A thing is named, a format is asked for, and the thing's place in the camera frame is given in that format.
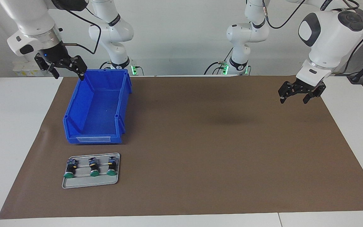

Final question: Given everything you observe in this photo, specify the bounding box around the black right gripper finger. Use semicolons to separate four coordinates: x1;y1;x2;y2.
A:
71;55;87;81
49;63;60;79

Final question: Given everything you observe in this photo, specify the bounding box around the white box with yellow label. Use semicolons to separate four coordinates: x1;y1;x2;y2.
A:
12;61;48;77

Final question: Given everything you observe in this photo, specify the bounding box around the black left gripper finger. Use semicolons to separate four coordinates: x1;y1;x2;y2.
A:
303;84;326;104
278;81;295;104

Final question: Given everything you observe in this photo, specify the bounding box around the blue plastic storage bin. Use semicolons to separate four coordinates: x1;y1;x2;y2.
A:
63;69;133;145

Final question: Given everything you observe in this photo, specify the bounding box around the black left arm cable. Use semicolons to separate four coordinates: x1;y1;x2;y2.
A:
262;0;363;74

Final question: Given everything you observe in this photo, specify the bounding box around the grey metal tray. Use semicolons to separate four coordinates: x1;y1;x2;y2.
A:
62;153;120;189

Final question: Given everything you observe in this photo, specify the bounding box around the green push button switch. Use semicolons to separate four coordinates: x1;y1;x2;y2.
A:
64;159;78;179
107;156;119;176
89;157;100;177

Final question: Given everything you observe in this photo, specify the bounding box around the brown table mat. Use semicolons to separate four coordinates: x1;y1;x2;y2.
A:
0;75;363;219

